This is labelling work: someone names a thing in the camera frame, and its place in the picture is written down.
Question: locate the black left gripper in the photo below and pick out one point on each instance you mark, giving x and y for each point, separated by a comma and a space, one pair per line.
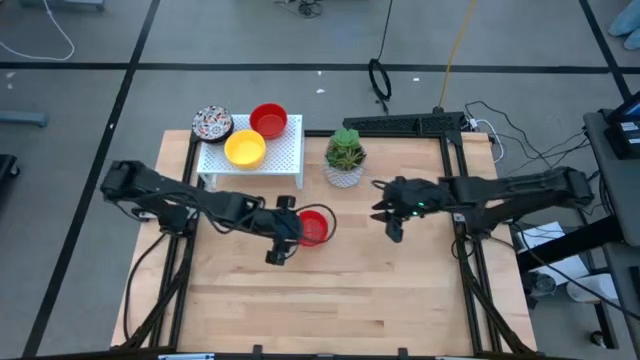
285, 227

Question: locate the grey metal base foot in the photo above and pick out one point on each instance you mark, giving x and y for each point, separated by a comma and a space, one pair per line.
22, 119
60, 4

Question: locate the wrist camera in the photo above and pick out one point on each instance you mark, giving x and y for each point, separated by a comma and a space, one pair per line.
275, 257
394, 231

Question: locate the yellow mini bowl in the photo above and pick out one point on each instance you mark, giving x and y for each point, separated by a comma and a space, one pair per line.
245, 150

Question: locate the person's foot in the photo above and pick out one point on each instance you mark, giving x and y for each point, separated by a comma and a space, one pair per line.
632, 41
625, 20

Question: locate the grey side desk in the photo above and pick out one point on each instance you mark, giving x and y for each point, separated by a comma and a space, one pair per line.
620, 200

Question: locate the white paper sheet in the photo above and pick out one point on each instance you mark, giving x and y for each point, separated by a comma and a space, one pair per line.
542, 235

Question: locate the black table edge clamp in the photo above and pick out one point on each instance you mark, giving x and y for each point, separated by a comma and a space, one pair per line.
257, 351
402, 353

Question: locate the white perforated metal shelf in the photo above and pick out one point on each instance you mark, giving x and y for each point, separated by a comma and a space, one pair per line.
287, 155

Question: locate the black bowl with floral inside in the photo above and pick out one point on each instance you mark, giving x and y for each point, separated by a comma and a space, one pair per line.
212, 124

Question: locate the succulent in patterned white pot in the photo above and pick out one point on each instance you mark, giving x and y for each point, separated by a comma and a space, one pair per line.
344, 155

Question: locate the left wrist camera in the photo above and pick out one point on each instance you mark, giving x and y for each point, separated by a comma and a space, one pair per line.
275, 257

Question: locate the black device with screen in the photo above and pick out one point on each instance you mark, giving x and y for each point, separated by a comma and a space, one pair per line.
625, 135

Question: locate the red mini bowl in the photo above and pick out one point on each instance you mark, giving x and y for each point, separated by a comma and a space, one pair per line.
268, 121
315, 229

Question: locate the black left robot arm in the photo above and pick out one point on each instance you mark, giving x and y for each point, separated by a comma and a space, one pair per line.
165, 187

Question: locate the black aluminium table frame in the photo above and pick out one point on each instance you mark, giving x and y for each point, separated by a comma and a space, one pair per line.
400, 134

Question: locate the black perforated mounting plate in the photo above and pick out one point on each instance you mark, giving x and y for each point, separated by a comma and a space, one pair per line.
400, 122

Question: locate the black desk support beam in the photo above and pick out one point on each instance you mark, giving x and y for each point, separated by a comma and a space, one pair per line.
570, 245

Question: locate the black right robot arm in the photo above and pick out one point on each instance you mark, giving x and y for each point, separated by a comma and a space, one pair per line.
525, 187

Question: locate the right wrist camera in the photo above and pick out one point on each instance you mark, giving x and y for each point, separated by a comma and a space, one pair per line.
394, 231

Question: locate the round grey floor device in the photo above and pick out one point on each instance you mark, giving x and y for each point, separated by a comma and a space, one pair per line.
543, 283

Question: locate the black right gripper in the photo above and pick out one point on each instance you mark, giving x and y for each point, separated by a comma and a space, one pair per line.
420, 195

